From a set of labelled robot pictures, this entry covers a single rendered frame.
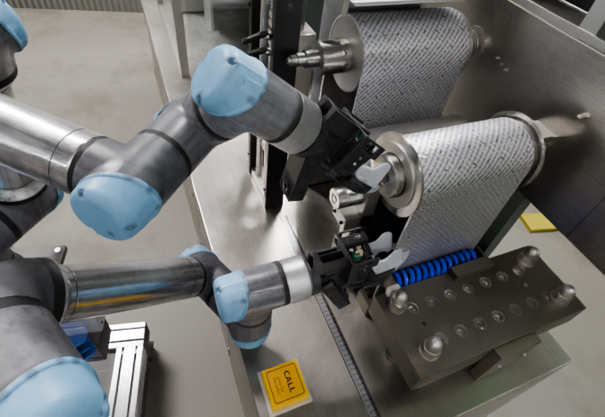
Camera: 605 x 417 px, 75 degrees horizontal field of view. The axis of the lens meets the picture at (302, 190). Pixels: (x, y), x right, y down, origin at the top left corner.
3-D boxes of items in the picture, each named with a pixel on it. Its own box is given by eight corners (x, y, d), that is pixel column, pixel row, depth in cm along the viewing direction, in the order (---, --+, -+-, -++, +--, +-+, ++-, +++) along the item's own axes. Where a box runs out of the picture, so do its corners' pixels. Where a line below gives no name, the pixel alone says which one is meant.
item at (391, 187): (401, 191, 62) (381, 203, 69) (412, 188, 62) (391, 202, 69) (386, 147, 63) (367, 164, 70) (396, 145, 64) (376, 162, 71)
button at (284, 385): (260, 375, 75) (261, 370, 74) (294, 362, 78) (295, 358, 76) (272, 413, 71) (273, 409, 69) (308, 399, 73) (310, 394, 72)
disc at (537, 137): (467, 152, 85) (501, 95, 74) (469, 152, 85) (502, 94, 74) (514, 203, 76) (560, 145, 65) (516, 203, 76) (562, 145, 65)
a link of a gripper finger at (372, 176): (408, 180, 64) (377, 158, 58) (381, 203, 66) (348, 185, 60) (398, 167, 66) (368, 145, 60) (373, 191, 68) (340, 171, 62)
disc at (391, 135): (364, 175, 76) (383, 113, 66) (365, 174, 77) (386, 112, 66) (402, 234, 68) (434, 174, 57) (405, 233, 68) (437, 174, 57)
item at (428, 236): (382, 275, 80) (409, 216, 67) (473, 246, 88) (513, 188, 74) (383, 276, 80) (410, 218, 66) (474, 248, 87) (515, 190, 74)
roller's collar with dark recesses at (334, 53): (308, 65, 79) (312, 33, 74) (335, 62, 81) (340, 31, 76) (320, 82, 75) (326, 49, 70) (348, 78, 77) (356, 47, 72)
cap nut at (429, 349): (414, 344, 69) (422, 333, 66) (431, 338, 70) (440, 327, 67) (426, 365, 67) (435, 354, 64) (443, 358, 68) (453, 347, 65)
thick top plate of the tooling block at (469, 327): (367, 311, 79) (374, 295, 75) (515, 259, 92) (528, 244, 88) (410, 391, 70) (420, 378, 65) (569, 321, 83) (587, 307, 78)
